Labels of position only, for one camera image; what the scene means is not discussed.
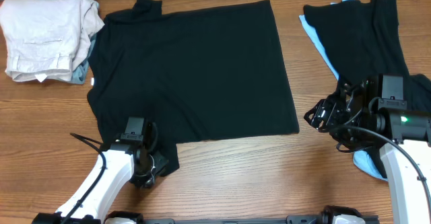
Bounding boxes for black t-shirt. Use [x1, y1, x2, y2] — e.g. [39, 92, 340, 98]
[88, 0, 299, 174]

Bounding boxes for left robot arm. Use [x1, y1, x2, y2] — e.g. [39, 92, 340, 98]
[32, 117, 168, 224]

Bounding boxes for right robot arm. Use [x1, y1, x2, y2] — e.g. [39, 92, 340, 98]
[304, 74, 430, 223]

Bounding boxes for light blue t-shirt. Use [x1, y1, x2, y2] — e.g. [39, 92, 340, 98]
[299, 14, 387, 182]

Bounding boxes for black garment with white logo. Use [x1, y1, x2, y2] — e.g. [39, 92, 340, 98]
[302, 0, 431, 180]

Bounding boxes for folded grey denim garment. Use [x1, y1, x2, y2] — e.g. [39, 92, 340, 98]
[34, 0, 100, 85]

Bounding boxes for folded beige shorts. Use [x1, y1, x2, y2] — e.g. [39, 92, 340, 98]
[1, 0, 90, 82]

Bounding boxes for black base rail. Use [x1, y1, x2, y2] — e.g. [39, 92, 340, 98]
[104, 214, 380, 224]

